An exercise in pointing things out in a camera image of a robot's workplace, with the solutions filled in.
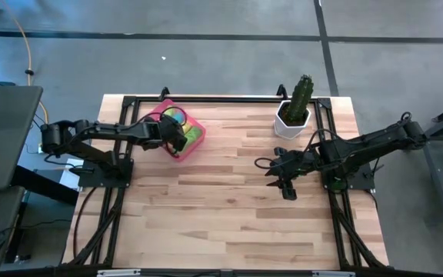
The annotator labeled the dark grey desk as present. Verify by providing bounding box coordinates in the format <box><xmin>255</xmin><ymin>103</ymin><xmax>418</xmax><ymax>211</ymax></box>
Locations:
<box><xmin>0</xmin><ymin>85</ymin><xmax>45</xmax><ymax>192</ymax></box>

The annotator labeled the dark metal cart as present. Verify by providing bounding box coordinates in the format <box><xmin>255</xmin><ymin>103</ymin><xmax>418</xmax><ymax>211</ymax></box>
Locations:
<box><xmin>399</xmin><ymin>97</ymin><xmax>443</xmax><ymax>226</ymax></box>

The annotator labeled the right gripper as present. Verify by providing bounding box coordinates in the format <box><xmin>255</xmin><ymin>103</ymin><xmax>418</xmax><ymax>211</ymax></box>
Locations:
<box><xmin>264</xmin><ymin>147</ymin><xmax>317</xmax><ymax>189</ymax></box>

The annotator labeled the black aluminium table frame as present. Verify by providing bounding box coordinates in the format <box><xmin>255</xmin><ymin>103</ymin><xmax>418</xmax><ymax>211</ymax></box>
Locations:
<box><xmin>60</xmin><ymin>85</ymin><xmax>391</xmax><ymax>271</ymax></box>

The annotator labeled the black desk support beam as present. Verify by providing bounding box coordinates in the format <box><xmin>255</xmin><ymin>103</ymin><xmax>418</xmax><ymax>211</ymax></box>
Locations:
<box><xmin>12</xmin><ymin>165</ymin><xmax>80</xmax><ymax>205</ymax></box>

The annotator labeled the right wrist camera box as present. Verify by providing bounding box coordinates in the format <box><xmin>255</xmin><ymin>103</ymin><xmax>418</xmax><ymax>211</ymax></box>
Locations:
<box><xmin>281</xmin><ymin>184</ymin><xmax>298</xmax><ymax>201</ymax></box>

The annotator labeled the silver metal bracket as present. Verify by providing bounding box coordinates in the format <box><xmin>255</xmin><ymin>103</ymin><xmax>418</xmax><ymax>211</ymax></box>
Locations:
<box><xmin>96</xmin><ymin>269</ymin><xmax>142</xmax><ymax>277</ymax></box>
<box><xmin>311</xmin><ymin>269</ymin><xmax>356</xmax><ymax>277</ymax></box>

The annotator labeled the tall green cactus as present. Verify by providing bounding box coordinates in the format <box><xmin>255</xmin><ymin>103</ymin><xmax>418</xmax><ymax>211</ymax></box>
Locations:
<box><xmin>285</xmin><ymin>74</ymin><xmax>315</xmax><ymax>125</ymax></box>

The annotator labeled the yellow power cable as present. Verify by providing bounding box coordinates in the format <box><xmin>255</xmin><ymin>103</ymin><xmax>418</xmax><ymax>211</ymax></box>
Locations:
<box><xmin>0</xmin><ymin>0</ymin><xmax>50</xmax><ymax>124</ymax></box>

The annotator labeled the pink plastic basket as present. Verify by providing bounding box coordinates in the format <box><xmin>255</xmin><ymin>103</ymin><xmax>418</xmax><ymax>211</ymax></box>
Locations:
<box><xmin>144</xmin><ymin>98</ymin><xmax>207</xmax><ymax>162</ymax></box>

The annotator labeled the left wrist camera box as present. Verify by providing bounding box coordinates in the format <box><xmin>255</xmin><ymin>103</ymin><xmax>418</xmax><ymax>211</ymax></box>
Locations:
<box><xmin>170</xmin><ymin>132</ymin><xmax>189</xmax><ymax>153</ymax></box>

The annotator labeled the white paper sheet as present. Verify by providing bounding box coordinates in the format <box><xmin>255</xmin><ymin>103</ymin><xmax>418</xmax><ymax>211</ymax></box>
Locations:
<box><xmin>58</xmin><ymin>157</ymin><xmax>85</xmax><ymax>192</ymax></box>

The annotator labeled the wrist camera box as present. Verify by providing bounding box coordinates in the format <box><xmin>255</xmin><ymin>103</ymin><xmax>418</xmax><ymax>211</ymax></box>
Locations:
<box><xmin>281</xmin><ymin>184</ymin><xmax>298</xmax><ymax>201</ymax></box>
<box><xmin>170</xmin><ymin>132</ymin><xmax>189</xmax><ymax>153</ymax></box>

